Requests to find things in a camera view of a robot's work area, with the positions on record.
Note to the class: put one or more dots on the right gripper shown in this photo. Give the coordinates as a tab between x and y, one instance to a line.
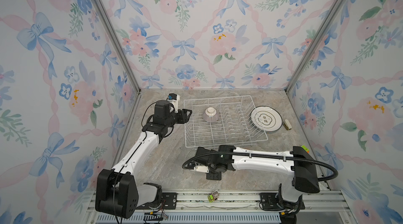
216	177

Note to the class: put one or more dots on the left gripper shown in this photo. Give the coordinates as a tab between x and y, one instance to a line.
183	118

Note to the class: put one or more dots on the white plate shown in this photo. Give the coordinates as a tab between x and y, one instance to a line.
266	118

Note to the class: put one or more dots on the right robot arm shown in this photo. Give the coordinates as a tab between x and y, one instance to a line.
296	165

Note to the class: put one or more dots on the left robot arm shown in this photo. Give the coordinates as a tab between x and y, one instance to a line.
117	193

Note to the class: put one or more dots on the striped ceramic bowl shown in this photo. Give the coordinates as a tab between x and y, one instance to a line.
210	115

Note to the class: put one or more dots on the green yellow toy car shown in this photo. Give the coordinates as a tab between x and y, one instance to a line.
213	196

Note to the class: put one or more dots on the green orange toy truck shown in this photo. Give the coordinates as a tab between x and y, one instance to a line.
305	148

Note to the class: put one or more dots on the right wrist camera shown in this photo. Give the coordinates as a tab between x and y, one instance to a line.
201	169

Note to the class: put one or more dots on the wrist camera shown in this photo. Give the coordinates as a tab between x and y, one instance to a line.
174	99
201	169

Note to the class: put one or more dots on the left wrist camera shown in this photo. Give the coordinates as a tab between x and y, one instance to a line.
174	99

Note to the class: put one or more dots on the white wire dish rack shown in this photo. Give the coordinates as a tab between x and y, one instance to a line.
234	126

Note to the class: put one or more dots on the aluminium front rail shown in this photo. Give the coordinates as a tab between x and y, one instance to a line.
246	207

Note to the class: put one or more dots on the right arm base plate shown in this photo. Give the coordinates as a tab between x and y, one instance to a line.
270	201

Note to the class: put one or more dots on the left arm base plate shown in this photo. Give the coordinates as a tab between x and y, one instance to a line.
167	201

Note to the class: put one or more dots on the left aluminium corner post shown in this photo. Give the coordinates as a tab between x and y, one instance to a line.
107	24

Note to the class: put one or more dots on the aluminium corner post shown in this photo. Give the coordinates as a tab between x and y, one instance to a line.
321	32
107	24

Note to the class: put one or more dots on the right aluminium corner post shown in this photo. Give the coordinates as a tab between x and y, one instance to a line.
321	32

